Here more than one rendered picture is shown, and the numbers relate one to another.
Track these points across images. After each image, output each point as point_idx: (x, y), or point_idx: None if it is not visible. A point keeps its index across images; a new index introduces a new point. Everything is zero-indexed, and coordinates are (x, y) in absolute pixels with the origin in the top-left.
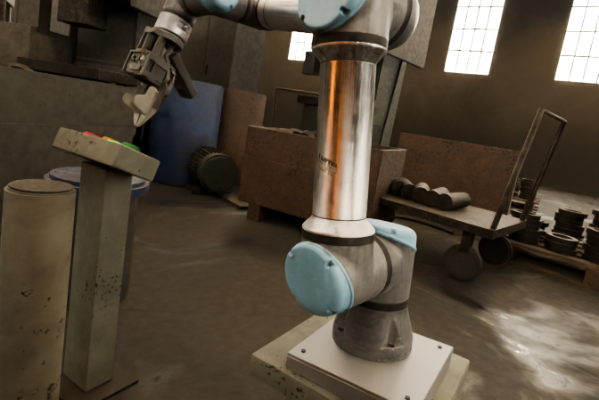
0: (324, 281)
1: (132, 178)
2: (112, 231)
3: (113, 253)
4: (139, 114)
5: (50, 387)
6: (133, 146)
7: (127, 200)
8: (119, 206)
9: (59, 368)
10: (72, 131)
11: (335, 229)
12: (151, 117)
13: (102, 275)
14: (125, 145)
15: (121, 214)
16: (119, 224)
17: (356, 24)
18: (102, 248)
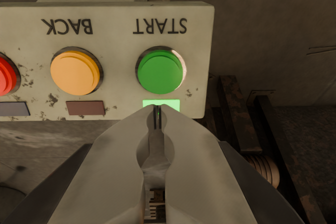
0: None
1: None
2: None
3: None
4: (149, 134)
5: None
6: (180, 82)
7: None
8: None
9: None
10: (28, 120)
11: None
12: (192, 119)
13: None
14: (201, 110)
15: None
16: None
17: None
18: None
